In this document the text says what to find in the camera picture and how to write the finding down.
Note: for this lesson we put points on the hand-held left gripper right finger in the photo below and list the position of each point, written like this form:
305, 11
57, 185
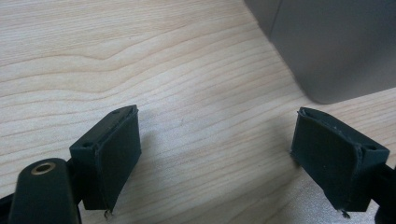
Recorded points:
333, 155

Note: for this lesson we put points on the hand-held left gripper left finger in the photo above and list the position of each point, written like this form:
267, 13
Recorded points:
107, 155

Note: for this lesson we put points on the grey metal box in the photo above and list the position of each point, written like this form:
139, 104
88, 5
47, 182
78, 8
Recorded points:
330, 43

